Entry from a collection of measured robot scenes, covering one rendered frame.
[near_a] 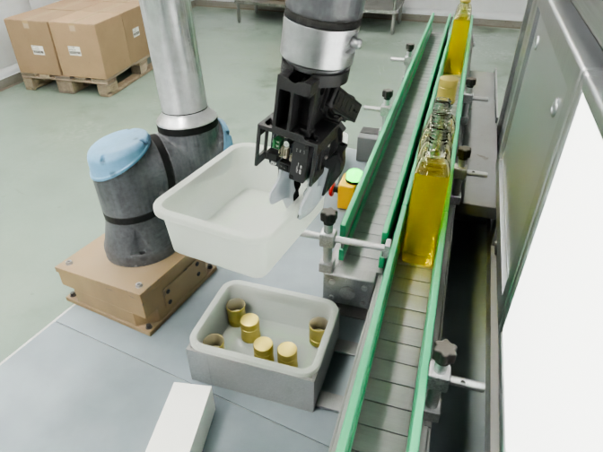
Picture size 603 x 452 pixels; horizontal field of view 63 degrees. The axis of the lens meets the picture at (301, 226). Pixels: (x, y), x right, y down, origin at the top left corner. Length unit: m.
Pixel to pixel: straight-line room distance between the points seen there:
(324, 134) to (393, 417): 0.39
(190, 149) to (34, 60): 3.83
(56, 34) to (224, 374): 3.88
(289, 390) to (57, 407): 0.38
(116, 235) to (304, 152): 0.56
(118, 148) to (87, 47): 3.47
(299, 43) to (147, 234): 0.59
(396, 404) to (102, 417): 0.47
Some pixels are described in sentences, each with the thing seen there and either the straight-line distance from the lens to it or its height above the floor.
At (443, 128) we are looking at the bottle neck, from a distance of 0.82.
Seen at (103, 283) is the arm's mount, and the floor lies 0.85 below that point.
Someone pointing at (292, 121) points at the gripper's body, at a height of 1.26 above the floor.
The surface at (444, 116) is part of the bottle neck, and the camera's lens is 0.87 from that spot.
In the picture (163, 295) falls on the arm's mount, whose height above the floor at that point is 0.81.
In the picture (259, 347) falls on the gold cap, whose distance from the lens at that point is 0.86.
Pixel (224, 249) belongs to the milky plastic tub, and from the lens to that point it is 0.61.
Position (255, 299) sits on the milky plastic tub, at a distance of 0.95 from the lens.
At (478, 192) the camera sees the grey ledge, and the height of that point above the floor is 0.88.
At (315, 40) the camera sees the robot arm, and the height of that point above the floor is 1.34.
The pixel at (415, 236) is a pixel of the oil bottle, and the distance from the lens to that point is 0.90.
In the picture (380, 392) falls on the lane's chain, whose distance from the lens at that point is 0.73.
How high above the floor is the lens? 1.46
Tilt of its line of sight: 35 degrees down
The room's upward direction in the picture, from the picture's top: straight up
